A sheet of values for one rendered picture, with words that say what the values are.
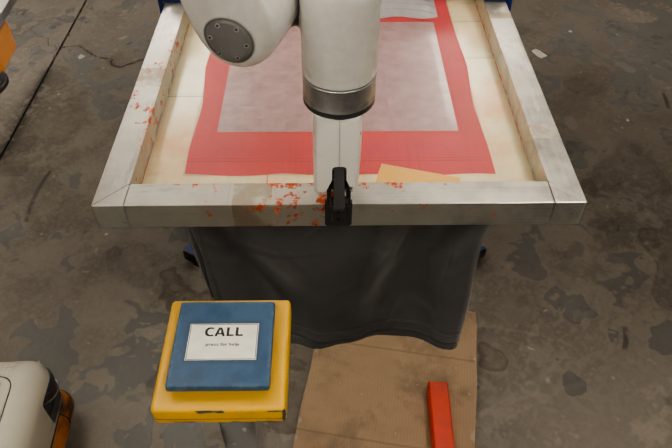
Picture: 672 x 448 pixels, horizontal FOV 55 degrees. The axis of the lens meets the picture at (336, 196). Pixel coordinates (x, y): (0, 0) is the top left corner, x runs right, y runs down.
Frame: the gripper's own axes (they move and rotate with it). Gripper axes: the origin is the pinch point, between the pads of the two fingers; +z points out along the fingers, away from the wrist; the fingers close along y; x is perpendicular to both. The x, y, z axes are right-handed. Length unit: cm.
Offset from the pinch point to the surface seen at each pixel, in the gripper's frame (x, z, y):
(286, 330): -5.6, 2.8, 16.7
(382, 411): 12, 96, -21
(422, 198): 10.0, -1.0, 1.0
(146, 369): -50, 98, -34
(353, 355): 5, 96, -37
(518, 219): 21.8, 1.7, 1.9
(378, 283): 6.8, 27.8, -8.5
